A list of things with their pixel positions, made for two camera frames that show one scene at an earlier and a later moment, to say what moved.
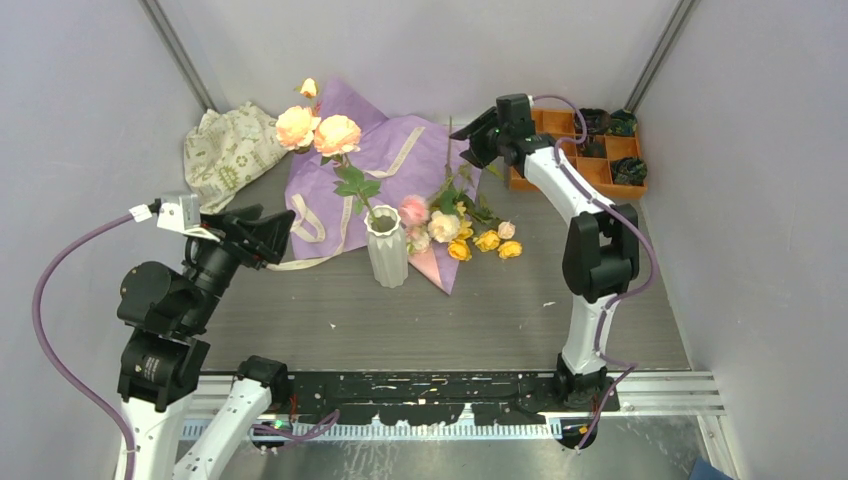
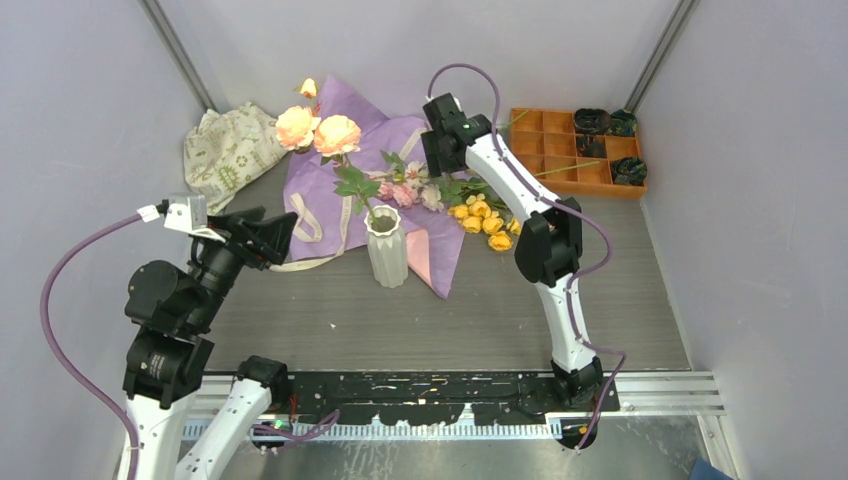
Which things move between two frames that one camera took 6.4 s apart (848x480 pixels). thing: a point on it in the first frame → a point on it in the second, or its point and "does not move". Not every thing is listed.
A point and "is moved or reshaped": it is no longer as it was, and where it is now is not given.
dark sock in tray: (590, 148) does not move
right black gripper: (475, 155) → (436, 165)
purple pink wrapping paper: (328, 197) does not move
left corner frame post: (170, 39) does not move
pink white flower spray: (439, 221) → (411, 186)
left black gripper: (267, 233) does not move
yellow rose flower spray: (460, 194) is moved or reshaped
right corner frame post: (659, 55) does not move
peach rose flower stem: (300, 128) does not move
